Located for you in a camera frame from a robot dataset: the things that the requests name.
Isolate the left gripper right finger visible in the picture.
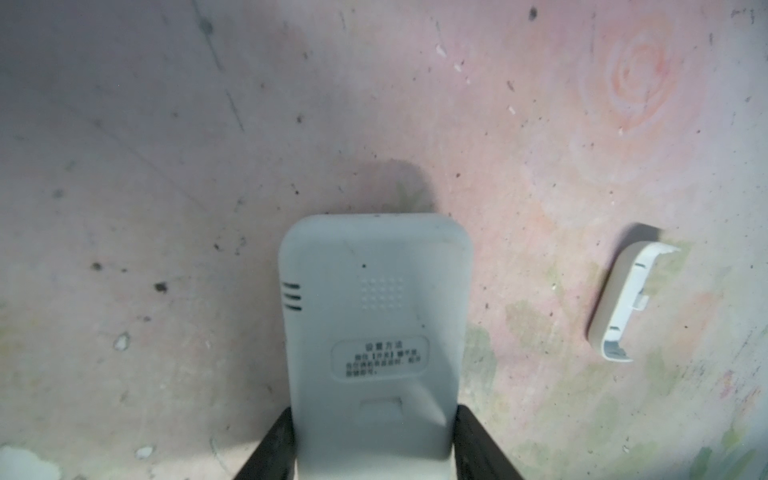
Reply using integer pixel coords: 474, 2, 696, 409
452, 405, 524, 480

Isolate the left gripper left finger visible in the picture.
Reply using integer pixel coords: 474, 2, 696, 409
234, 407, 296, 480

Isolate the white remote control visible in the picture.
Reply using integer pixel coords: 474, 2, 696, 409
278, 213, 473, 479

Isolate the white battery cover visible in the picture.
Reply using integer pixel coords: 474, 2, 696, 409
587, 241, 680, 363

